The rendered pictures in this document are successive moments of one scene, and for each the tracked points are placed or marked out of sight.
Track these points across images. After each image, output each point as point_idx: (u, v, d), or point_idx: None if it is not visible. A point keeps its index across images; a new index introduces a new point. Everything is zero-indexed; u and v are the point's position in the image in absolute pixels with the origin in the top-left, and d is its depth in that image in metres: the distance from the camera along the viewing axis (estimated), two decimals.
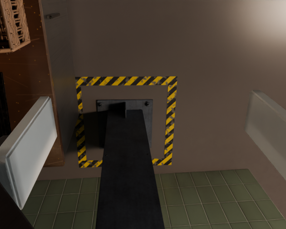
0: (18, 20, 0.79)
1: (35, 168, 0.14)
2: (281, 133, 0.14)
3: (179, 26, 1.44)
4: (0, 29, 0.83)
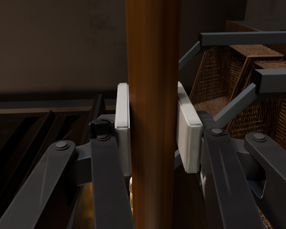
0: None
1: (130, 142, 0.17)
2: (179, 117, 0.16)
3: None
4: None
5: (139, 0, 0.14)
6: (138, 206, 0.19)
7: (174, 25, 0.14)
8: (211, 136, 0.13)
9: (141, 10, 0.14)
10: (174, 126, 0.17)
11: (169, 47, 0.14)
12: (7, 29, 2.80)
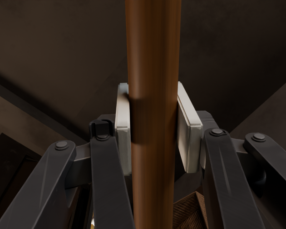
0: None
1: (130, 142, 0.17)
2: (179, 117, 0.16)
3: None
4: None
5: (138, 2, 0.14)
6: (139, 206, 0.19)
7: (173, 27, 0.14)
8: (211, 136, 0.13)
9: (140, 12, 0.14)
10: (174, 127, 0.17)
11: (169, 49, 0.15)
12: (40, 29, 2.81)
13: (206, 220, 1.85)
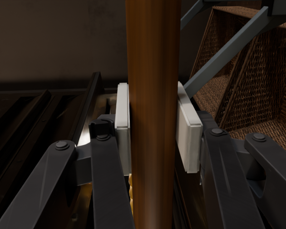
0: None
1: (130, 142, 0.17)
2: (179, 117, 0.16)
3: None
4: None
5: (139, 2, 0.14)
6: (138, 206, 0.19)
7: (174, 27, 0.14)
8: (211, 136, 0.13)
9: (141, 12, 0.14)
10: (174, 126, 0.17)
11: (169, 48, 0.15)
12: (3, 15, 2.74)
13: None
